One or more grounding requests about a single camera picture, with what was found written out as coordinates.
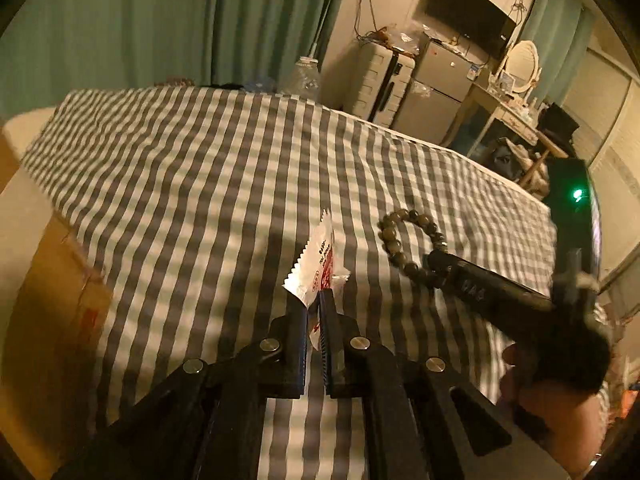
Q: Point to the brown cardboard box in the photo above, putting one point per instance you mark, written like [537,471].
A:
[53,308]

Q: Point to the blue plastic bag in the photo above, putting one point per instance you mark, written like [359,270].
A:
[261,84]

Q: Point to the checkered grey white cloth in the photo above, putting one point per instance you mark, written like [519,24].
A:
[197,202]

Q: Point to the teal window curtain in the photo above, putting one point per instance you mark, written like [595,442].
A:
[561,31]

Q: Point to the person's right hand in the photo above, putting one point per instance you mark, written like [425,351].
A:
[574,419]

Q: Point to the dark patterned bag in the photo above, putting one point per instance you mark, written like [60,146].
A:
[175,82]

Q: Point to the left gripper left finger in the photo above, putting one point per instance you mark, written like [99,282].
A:
[203,421]

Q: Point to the white red sachet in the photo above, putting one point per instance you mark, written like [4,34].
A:
[317,272]

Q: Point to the white dressing table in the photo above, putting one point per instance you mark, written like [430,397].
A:
[484,123]

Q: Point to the grey mini fridge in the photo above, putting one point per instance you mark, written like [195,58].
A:
[438,85]

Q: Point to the large teal curtain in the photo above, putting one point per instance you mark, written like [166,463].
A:
[51,47]

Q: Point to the white oval vanity mirror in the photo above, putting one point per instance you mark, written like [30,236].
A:
[522,65]

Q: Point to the black wall television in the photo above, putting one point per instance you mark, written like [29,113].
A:
[479,21]

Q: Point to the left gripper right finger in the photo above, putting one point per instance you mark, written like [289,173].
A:
[421,419]

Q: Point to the black chair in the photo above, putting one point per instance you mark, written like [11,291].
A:
[558,125]

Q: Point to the clear water jug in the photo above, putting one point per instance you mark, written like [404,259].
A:
[304,80]

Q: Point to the white suitcase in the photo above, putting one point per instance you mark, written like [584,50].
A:
[379,82]

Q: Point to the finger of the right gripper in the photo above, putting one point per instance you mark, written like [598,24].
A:
[486,292]

